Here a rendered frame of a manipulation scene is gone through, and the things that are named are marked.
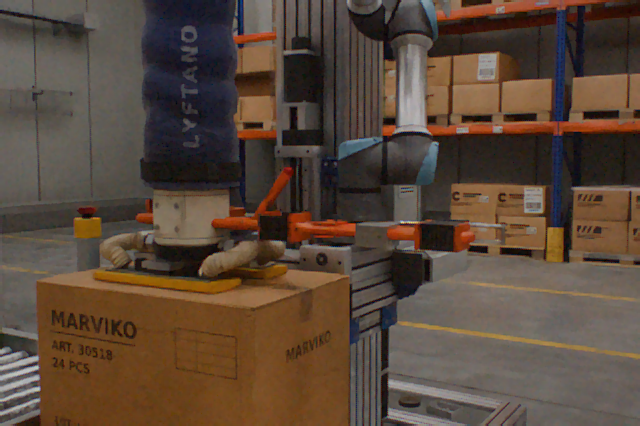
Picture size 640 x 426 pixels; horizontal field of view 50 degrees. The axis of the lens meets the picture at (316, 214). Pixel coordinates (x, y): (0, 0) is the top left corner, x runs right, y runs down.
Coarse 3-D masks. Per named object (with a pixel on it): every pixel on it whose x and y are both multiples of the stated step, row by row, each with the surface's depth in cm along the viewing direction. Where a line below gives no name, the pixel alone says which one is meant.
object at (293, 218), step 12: (264, 216) 143; (276, 216) 142; (288, 216) 141; (300, 216) 144; (264, 228) 144; (276, 228) 143; (288, 228) 141; (276, 240) 142; (288, 240) 141; (300, 240) 144
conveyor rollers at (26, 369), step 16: (0, 352) 240; (16, 352) 237; (0, 368) 221; (16, 368) 225; (32, 368) 221; (0, 384) 210; (16, 384) 205; (32, 384) 209; (0, 400) 191; (16, 400) 194; (32, 400) 191; (0, 416) 181; (16, 416) 184
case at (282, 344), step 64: (64, 320) 153; (128, 320) 143; (192, 320) 135; (256, 320) 128; (320, 320) 150; (64, 384) 154; (128, 384) 145; (192, 384) 136; (256, 384) 129; (320, 384) 152
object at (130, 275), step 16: (96, 272) 155; (112, 272) 154; (128, 272) 152; (144, 272) 151; (160, 272) 151; (176, 272) 151; (192, 272) 147; (176, 288) 144; (192, 288) 141; (208, 288) 139; (224, 288) 142
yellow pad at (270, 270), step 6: (270, 264) 162; (228, 270) 160; (234, 270) 159; (240, 270) 159; (246, 270) 158; (252, 270) 157; (258, 270) 157; (264, 270) 156; (270, 270) 157; (276, 270) 159; (282, 270) 162; (240, 276) 159; (246, 276) 158; (252, 276) 157; (258, 276) 156; (264, 276) 156; (270, 276) 157
